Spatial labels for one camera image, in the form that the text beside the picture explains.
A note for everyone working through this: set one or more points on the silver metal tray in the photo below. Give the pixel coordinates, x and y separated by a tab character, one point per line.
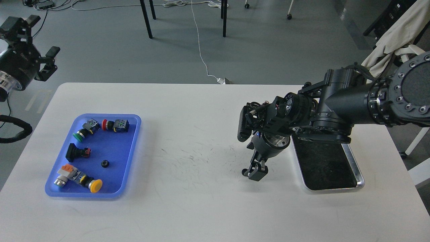
327	167

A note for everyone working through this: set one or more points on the red push button switch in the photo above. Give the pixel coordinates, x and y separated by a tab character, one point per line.
118	126

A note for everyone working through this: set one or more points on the green push button switch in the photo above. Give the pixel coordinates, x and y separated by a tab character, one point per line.
89	127

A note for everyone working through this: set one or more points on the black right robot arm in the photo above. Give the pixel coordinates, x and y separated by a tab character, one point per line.
328	110

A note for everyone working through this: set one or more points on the white power adapter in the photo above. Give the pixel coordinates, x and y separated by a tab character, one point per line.
224	81

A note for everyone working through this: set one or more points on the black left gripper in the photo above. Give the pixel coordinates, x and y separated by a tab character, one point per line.
20	62

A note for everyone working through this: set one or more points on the black table leg left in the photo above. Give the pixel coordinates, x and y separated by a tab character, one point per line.
146	18

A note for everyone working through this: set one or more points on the white chair with beige cloth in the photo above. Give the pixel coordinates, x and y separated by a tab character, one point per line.
396	37

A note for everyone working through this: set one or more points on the black table leg right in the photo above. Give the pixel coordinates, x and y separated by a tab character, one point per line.
224	6

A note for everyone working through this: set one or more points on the blue plastic tray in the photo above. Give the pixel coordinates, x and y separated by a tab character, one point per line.
117	148

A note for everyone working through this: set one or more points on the yellow push button switch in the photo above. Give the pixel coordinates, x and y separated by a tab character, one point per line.
68	172

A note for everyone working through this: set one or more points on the black table leg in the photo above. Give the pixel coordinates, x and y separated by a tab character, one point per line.
146	18
224	6

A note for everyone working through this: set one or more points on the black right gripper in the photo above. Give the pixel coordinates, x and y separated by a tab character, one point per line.
264	123

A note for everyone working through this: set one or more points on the black push button switch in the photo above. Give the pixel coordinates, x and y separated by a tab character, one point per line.
75	152

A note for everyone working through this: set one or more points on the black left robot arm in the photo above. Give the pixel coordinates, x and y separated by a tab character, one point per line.
21	62

